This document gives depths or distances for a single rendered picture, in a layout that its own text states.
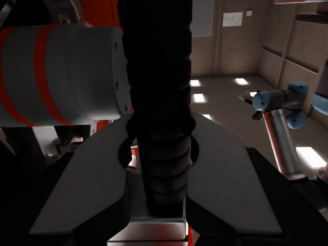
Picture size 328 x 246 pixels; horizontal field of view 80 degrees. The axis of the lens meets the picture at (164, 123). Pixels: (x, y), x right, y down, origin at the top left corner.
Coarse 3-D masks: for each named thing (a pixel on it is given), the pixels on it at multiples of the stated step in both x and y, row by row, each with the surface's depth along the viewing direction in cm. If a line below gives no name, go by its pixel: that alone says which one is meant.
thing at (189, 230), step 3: (132, 150) 410; (132, 153) 414; (189, 228) 272; (189, 231) 269; (189, 234) 265; (189, 237) 262; (189, 240) 259; (192, 240) 258; (189, 243) 255; (192, 243) 255
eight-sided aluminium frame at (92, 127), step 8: (48, 0) 43; (56, 0) 43; (64, 0) 43; (72, 0) 43; (48, 8) 45; (56, 8) 45; (64, 8) 45; (72, 8) 45; (80, 8) 47; (56, 16) 45; (64, 16) 46; (72, 16) 45; (80, 16) 47; (72, 128) 51; (80, 128) 54; (88, 128) 51; (96, 128) 55; (80, 136) 54; (88, 136) 50
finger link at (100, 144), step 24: (120, 120) 11; (96, 144) 9; (120, 144) 9; (72, 168) 8; (96, 168) 8; (120, 168) 8; (72, 192) 7; (96, 192) 7; (120, 192) 7; (48, 216) 6; (72, 216) 6; (96, 216) 6; (120, 216) 7
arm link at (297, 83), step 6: (288, 84) 82; (294, 84) 79; (300, 84) 79; (306, 84) 79; (288, 90) 80; (294, 90) 79; (300, 90) 78; (306, 90) 78; (288, 96) 79; (294, 96) 79; (300, 96) 79; (306, 96) 80; (288, 102) 79; (294, 102) 80; (300, 102) 81; (288, 108) 84; (294, 108) 82; (300, 108) 82
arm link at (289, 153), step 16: (256, 96) 80; (272, 96) 78; (272, 112) 77; (272, 128) 77; (288, 128) 76; (272, 144) 78; (288, 144) 74; (288, 160) 73; (288, 176) 72; (304, 176) 71; (304, 192) 69; (320, 192) 69; (320, 208) 68
